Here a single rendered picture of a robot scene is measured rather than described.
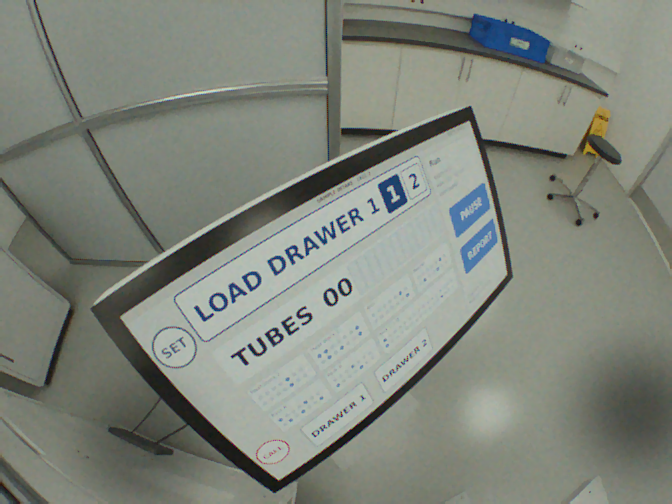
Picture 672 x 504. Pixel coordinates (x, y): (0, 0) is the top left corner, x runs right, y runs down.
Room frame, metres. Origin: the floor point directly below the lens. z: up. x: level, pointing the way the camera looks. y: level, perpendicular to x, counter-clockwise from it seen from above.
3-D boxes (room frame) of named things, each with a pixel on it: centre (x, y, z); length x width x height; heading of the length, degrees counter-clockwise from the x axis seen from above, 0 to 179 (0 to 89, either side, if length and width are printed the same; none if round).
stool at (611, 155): (1.51, -2.03, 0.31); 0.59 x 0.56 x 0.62; 179
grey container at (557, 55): (2.53, -2.10, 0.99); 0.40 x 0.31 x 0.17; 89
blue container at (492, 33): (2.46, -1.45, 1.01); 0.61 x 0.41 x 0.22; 89
